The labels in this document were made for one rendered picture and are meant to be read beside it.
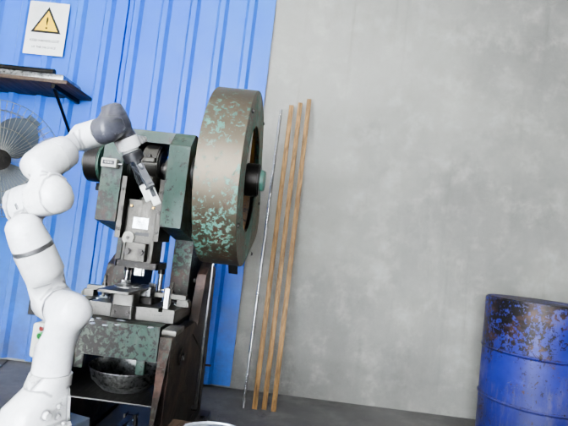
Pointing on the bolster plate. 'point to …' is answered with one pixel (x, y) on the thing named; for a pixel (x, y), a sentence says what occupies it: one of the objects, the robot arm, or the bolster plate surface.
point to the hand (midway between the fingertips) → (152, 199)
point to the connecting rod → (151, 155)
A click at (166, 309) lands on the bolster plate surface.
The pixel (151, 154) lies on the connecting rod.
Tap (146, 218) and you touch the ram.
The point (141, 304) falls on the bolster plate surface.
